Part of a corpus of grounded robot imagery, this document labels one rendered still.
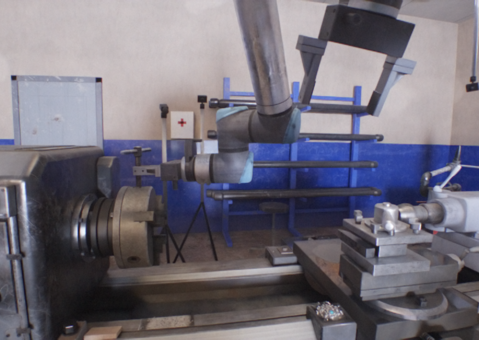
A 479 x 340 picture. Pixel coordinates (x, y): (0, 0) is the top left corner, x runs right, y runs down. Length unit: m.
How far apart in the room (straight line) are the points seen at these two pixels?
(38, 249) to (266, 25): 0.67
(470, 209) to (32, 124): 4.34
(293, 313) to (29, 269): 0.71
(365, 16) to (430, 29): 5.29
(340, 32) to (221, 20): 3.79
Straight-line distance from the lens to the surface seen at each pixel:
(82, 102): 4.10
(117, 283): 1.15
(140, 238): 0.80
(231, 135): 0.74
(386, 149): 4.97
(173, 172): 0.77
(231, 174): 0.76
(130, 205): 0.81
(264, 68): 0.62
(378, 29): 0.49
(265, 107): 0.66
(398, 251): 0.85
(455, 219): 1.31
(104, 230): 0.85
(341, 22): 0.46
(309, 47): 0.46
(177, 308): 1.15
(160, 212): 0.93
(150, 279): 1.13
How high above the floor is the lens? 1.37
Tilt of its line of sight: 6 degrees down
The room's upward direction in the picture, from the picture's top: 1 degrees clockwise
